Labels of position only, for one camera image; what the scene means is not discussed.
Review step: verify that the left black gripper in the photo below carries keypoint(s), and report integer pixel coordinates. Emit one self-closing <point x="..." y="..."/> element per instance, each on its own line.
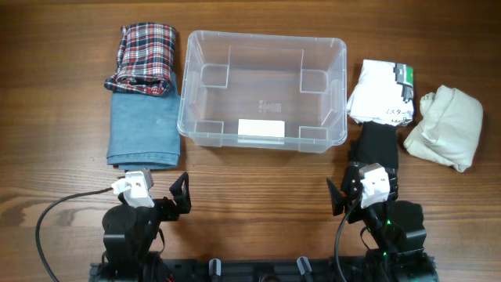
<point x="183" y="200"/>

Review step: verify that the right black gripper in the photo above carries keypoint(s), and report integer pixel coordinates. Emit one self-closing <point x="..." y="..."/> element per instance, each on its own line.
<point x="339" y="200"/>

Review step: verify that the black garment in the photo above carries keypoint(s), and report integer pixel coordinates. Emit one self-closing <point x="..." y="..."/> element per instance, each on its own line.
<point x="376" y="144"/>

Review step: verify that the blue jeans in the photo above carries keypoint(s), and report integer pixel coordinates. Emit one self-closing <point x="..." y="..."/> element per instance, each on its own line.
<point x="143" y="131"/>

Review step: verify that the white printed t-shirt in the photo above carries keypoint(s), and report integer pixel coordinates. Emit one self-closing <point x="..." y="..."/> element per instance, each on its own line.
<point x="384" y="94"/>

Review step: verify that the cream garment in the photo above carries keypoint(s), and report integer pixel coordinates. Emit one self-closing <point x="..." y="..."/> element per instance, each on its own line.
<point x="450" y="129"/>

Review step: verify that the plaid shirt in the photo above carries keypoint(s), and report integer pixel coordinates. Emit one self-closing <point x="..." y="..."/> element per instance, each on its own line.
<point x="144" y="60"/>

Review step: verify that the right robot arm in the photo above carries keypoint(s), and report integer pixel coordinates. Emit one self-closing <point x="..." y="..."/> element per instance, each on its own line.
<point x="397" y="227"/>

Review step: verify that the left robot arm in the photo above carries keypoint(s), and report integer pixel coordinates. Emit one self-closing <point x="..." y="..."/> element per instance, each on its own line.
<point x="131" y="227"/>

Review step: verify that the white label on container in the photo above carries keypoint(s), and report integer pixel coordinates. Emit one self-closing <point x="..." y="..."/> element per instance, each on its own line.
<point x="262" y="128"/>

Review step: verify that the clear plastic storage container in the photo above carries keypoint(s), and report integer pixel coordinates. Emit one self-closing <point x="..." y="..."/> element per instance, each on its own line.
<point x="299" y="80"/>

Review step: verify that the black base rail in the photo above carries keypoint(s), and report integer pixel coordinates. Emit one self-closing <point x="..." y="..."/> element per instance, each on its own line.
<point x="301" y="269"/>

